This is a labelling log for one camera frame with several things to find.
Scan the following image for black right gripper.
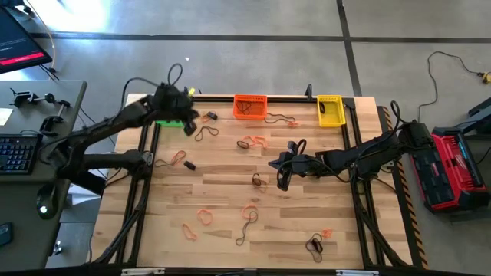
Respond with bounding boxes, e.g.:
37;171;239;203
267;150;325;178

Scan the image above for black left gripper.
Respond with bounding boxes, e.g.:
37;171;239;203
153;82;201;137

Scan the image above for green plastic basket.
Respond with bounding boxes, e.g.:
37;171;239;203
155;119;185;129

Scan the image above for orange plastic basket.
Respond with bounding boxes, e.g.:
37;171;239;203
232;94;269;121

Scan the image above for yellow plastic basket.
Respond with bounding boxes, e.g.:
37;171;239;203
316;94;347;128

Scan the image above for white paper sheet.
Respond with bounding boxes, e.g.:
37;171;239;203
68;159;103;206

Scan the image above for black desk clamp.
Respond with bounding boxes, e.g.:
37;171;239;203
39;113;65;135
10;88;72;116

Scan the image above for yellow black hazard tape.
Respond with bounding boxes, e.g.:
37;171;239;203
381;105;430;270

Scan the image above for red black tool case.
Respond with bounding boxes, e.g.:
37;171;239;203
409;126;491;215

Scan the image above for black computer mouse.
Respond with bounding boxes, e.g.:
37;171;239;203
35;182;59;221

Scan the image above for black backlit keyboard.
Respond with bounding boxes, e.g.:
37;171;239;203
0;133;44;176

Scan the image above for grey desk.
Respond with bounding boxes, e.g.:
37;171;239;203
0;79;88;271

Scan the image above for pale paper note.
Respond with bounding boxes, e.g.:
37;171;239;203
0;107;14;127

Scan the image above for black computer monitor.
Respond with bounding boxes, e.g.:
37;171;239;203
0;4;54;75

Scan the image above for blue black equipment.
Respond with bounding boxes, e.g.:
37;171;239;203
466;95;491;136

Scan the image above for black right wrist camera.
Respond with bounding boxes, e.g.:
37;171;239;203
286;140;308;155

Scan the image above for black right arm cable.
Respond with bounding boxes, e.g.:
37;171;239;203
275;100;402;192

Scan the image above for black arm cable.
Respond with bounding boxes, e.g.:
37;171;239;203
275;100;402;192
120;62;184;112

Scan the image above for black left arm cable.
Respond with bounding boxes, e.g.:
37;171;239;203
120;62;184;112

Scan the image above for black aluminium table frame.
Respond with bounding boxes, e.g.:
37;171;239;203
90;94;414;269

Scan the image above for black frame corner bracket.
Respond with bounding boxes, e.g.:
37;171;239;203
341;97;358;114

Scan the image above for white metal bracket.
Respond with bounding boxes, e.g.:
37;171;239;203
120;267;166;276
335;269;380;276

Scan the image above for beige cable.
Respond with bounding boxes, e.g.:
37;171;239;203
23;0;58;74

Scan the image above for black floor cable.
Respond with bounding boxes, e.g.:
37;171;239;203
417;51;485;123

